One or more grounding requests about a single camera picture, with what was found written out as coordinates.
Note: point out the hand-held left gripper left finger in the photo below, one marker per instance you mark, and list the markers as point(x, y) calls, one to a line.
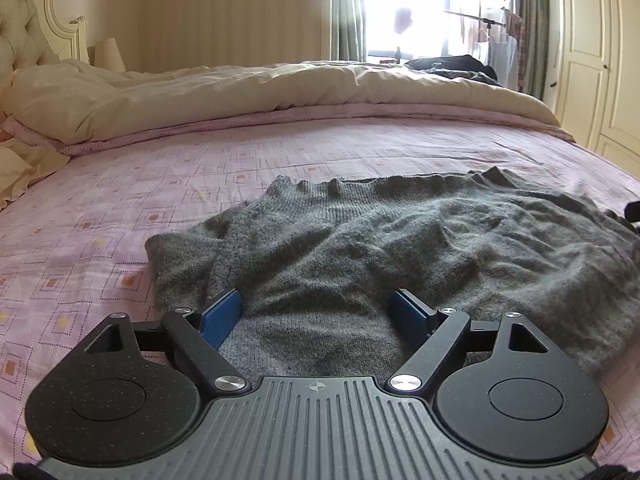
point(222, 317)

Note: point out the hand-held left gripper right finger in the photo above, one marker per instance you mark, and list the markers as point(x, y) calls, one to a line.
point(407, 317)

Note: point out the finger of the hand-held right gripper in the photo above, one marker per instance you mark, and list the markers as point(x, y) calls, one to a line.
point(634, 216)

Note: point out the grey argyle sweater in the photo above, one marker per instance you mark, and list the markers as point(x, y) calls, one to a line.
point(400, 255)

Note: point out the drying rack with clothes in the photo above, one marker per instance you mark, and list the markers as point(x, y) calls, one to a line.
point(492, 35)

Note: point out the dark clothes pile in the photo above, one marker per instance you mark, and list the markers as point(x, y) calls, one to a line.
point(450, 67)

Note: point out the pink patterned bed sheet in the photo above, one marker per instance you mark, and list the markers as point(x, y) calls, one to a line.
point(150, 180)

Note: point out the cream wardrobe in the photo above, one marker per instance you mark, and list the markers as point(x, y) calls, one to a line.
point(600, 50)

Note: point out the grey-green curtain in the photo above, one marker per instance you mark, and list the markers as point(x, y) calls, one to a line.
point(347, 10)
point(532, 25)

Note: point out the beige duvet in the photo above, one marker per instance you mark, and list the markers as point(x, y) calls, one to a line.
point(240, 95)

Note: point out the cream pillow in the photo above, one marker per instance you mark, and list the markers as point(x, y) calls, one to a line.
point(22, 165)

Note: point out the cream lamp shade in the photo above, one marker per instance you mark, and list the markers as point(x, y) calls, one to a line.
point(110, 55)

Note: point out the cream tufted headboard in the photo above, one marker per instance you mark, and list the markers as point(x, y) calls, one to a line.
point(37, 20)

